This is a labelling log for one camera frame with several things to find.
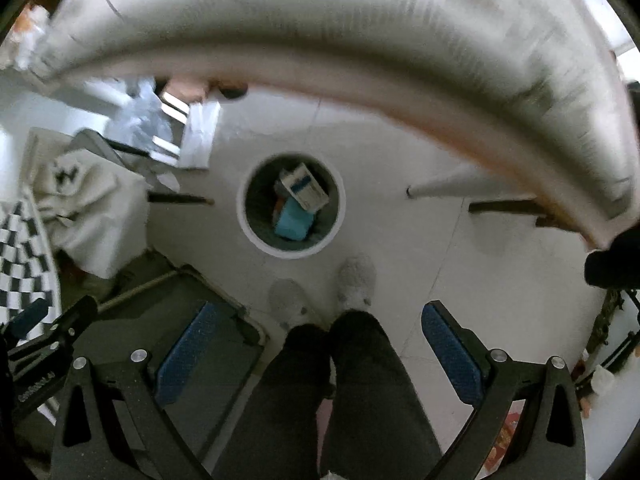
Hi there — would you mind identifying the person's leg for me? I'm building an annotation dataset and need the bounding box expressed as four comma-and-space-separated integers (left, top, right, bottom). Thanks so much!
214, 324, 332, 480
319, 310, 444, 480

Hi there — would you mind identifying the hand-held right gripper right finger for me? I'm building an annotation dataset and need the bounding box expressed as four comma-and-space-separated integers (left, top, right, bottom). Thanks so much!
421, 300, 587, 480

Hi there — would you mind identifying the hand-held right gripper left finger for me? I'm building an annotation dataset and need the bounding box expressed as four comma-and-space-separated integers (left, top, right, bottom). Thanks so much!
50, 300, 242, 480

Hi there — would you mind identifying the light blue box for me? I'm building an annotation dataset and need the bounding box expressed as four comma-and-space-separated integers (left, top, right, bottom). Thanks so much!
273, 201, 316, 241

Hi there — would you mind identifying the white and blue carton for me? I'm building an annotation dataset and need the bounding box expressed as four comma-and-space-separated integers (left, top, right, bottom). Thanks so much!
278, 163, 330, 212

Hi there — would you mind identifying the clear plastic bag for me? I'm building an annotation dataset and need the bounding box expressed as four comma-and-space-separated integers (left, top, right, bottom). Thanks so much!
113, 77, 177, 147

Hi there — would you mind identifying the grey chair with black legs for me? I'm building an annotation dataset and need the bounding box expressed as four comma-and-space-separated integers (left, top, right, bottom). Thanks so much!
74, 129, 216, 207

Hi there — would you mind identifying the white table leg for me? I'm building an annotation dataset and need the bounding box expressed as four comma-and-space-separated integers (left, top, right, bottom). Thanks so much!
406, 169, 506, 199

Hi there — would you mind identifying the person's right leg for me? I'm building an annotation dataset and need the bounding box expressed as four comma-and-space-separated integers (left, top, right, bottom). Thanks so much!
319, 310, 444, 480

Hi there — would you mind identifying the person's left leg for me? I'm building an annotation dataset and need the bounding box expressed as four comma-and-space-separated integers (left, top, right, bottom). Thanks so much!
214, 324, 332, 480

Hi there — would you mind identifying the black and white checkered blanket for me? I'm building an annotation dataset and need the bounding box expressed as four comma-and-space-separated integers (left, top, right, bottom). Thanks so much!
0, 199, 64, 341

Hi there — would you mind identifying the white slipper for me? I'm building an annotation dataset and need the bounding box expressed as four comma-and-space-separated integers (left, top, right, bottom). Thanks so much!
337, 256, 377, 310
269, 279, 312, 330

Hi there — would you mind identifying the white right slipper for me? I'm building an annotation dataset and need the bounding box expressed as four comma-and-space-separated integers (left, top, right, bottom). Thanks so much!
337, 256, 377, 310

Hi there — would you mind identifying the white paper bag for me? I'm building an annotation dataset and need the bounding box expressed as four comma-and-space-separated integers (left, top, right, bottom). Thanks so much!
179, 102, 222, 169

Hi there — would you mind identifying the white round table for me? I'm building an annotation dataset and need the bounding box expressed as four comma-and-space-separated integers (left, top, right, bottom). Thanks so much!
33, 0, 640, 251

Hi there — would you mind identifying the black round object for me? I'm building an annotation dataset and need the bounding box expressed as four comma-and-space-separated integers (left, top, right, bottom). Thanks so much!
584, 225, 640, 290

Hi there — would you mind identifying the dark table foot bar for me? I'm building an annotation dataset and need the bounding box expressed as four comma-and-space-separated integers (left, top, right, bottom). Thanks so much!
467, 199, 557, 227

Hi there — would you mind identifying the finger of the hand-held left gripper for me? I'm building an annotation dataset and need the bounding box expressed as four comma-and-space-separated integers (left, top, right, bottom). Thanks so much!
7, 295, 99, 364
4, 299, 51, 342

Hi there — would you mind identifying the white cloth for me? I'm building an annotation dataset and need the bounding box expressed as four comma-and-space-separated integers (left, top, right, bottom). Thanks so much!
33, 152, 152, 280

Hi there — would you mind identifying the white round trash bin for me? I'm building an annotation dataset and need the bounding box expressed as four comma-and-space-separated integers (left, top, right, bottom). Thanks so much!
236, 151, 347, 260

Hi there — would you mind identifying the white left slipper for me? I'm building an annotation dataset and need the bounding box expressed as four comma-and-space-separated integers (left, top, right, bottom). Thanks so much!
269, 279, 312, 330

